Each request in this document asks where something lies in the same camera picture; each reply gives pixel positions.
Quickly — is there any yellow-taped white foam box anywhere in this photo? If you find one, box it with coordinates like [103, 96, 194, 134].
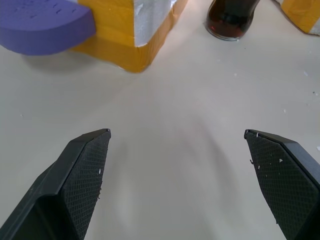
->
[70, 0, 189, 74]

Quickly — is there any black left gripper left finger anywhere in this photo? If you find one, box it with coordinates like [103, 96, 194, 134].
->
[0, 128, 112, 240]

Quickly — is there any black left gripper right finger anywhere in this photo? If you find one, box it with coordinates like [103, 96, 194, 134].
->
[244, 128, 320, 240]

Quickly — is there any purple foam pad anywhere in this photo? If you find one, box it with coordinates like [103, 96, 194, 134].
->
[0, 0, 97, 56]

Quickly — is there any dark soda bottle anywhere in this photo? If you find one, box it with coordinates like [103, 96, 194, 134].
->
[204, 0, 261, 41]

